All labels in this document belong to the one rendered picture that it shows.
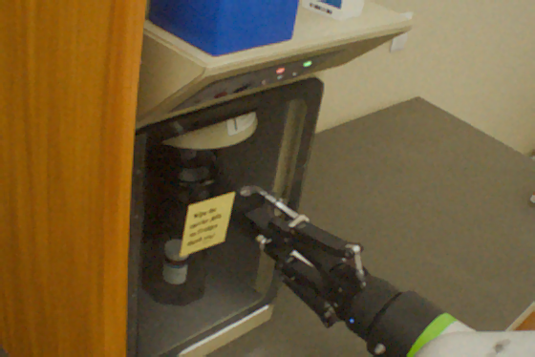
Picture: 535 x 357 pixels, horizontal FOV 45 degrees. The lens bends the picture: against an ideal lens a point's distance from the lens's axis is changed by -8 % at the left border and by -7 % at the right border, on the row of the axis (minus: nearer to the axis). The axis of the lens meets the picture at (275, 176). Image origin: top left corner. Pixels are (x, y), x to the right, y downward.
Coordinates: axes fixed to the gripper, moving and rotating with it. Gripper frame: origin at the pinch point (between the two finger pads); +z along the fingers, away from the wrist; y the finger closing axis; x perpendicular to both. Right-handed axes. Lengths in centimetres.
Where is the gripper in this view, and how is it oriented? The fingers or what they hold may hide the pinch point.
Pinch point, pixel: (268, 233)
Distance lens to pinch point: 90.8
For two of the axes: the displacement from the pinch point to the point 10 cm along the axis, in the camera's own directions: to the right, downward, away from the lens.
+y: 1.6, -8.3, -5.3
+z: -7.0, -4.7, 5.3
